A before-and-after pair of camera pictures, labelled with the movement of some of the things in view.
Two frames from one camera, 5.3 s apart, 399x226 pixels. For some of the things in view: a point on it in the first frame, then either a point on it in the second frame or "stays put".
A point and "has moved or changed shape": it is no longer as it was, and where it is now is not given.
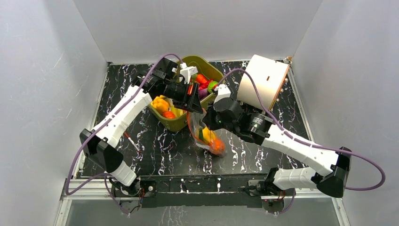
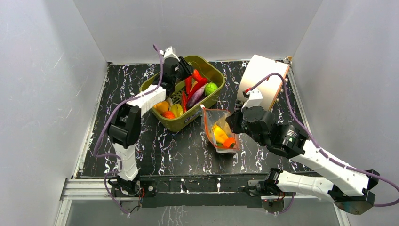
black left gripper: (192, 104) to (188, 70)
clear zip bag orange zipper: (213, 141) has moved or changed shape
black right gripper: (211, 117) to (234, 122)
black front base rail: (202, 190) stays put
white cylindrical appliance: (269, 74) stays put
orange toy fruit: (217, 146) to (227, 143)
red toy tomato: (169, 115) stays put
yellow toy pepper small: (160, 104) stays put
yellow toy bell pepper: (206, 134) to (220, 135)
